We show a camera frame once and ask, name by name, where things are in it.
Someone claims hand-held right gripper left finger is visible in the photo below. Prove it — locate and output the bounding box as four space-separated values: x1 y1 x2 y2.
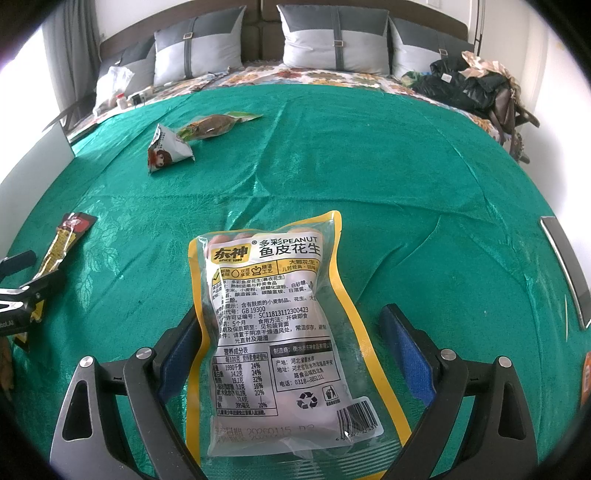
50 307 208 480

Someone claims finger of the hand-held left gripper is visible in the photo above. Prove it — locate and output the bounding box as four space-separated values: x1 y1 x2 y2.
0 270 65 319
0 250 37 278

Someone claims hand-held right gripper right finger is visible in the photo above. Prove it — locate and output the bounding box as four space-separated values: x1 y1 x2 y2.
379 303 539 480

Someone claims long yellow snack packet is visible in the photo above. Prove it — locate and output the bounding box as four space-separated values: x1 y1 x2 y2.
11 212 97 354

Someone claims yellow-edged clear peanut packet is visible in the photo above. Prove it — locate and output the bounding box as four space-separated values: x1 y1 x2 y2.
186 210 413 472

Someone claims white bed side board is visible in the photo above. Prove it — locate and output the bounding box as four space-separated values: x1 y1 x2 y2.
0 122 75 185

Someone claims green blanket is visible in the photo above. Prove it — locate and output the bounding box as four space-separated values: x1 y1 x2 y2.
9 85 585 480

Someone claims dark tablet with silver edge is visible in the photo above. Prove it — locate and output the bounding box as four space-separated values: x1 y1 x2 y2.
539 216 591 329

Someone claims triangular cartoon snack packet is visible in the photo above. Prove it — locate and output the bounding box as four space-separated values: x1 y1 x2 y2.
147 123 195 175

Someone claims white plastic bag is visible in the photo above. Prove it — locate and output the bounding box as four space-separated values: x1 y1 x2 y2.
95 65 136 114

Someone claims grey curtain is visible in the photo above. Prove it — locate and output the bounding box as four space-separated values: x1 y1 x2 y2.
60 0 98 112

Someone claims grey two-tone pillow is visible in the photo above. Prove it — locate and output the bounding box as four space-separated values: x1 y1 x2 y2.
276 4 391 77
388 16 476 79
154 7 246 88
99 44 158 93

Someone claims brown snack in green packet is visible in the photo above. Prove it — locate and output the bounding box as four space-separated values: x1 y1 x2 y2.
177 111 264 141

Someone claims brown bag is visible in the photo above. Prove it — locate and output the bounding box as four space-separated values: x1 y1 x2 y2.
485 85 541 162

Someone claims black jacket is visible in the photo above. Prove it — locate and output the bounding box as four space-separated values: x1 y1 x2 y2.
409 59 513 112

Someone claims floral bed sheet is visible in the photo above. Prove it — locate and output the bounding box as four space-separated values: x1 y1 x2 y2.
65 60 509 144

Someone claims beige patterned cloth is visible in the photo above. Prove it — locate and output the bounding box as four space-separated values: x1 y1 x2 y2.
462 50 509 79

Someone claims brown headboard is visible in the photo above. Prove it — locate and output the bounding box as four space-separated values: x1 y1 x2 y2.
99 0 476 61

